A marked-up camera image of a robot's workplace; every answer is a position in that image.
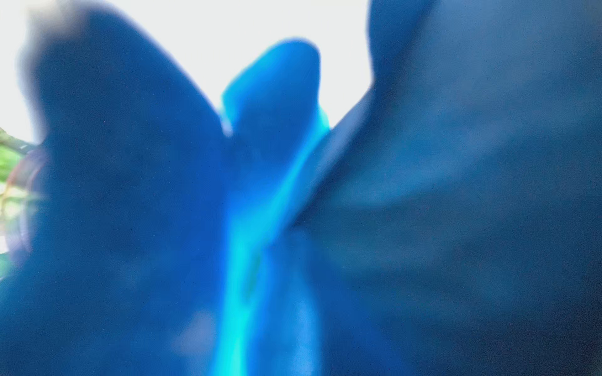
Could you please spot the blue rose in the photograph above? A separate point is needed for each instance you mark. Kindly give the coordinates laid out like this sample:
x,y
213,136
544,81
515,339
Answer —
x,y
450,224

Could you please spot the right vase bouquet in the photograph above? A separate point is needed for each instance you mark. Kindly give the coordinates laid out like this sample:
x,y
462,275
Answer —
x,y
12,151

